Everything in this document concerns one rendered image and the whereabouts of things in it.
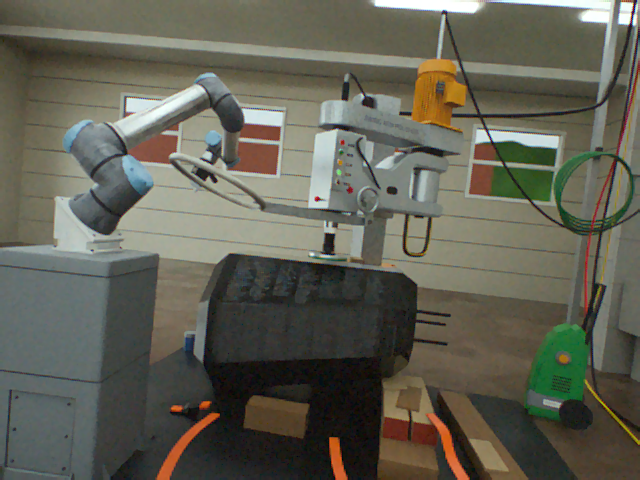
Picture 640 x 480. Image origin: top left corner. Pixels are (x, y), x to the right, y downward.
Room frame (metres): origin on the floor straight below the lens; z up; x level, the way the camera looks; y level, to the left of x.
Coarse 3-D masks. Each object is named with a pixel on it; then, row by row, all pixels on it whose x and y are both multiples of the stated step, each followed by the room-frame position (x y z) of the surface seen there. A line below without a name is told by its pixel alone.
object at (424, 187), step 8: (416, 176) 2.62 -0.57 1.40; (424, 176) 2.59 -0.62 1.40; (432, 176) 2.60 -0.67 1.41; (416, 184) 2.61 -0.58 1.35; (424, 184) 2.59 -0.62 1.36; (432, 184) 2.60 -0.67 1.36; (416, 192) 2.61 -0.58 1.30; (424, 192) 2.59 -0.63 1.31; (432, 192) 2.60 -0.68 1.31; (416, 200) 2.62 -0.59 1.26; (424, 200) 2.59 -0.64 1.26; (432, 200) 2.61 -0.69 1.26
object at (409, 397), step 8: (400, 376) 2.41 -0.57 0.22; (384, 384) 2.25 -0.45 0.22; (392, 384) 2.26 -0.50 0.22; (400, 384) 2.28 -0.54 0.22; (400, 392) 2.17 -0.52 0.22; (408, 392) 2.18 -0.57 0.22; (416, 392) 2.19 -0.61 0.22; (400, 400) 2.06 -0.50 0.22; (408, 400) 2.08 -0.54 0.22; (416, 400) 2.09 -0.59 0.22; (408, 408) 1.99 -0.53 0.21; (416, 408) 1.99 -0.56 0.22
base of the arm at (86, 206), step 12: (84, 192) 1.59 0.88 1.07; (72, 204) 1.55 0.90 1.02; (84, 204) 1.55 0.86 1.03; (96, 204) 1.55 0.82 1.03; (84, 216) 1.54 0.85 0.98; (96, 216) 1.56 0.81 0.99; (108, 216) 1.58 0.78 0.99; (120, 216) 1.63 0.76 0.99; (96, 228) 1.57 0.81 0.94; (108, 228) 1.60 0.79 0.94
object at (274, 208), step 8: (272, 208) 2.08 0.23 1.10; (280, 208) 2.11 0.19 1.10; (288, 208) 2.13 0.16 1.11; (296, 208) 2.15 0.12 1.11; (304, 208) 2.18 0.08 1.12; (296, 216) 2.16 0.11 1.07; (304, 216) 2.18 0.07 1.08; (312, 216) 2.21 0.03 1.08; (320, 216) 2.23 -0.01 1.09; (328, 216) 2.26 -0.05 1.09; (336, 216) 2.28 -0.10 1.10; (344, 216) 2.31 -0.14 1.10; (352, 216) 2.34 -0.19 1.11; (352, 224) 2.34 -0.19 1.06; (360, 224) 2.37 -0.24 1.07; (368, 224) 2.36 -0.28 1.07
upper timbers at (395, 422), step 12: (408, 384) 2.33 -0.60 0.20; (420, 384) 2.35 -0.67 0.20; (384, 396) 2.12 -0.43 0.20; (396, 396) 2.14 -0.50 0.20; (384, 408) 1.98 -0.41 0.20; (396, 408) 1.99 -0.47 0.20; (420, 408) 2.02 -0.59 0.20; (432, 408) 2.04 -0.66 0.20; (384, 420) 1.89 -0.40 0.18; (396, 420) 1.89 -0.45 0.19; (408, 420) 1.88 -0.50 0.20; (420, 420) 1.89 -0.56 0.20; (384, 432) 1.89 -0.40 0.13; (396, 432) 1.88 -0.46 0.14; (420, 432) 1.87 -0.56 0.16; (432, 432) 1.86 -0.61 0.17; (432, 444) 1.86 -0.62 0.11
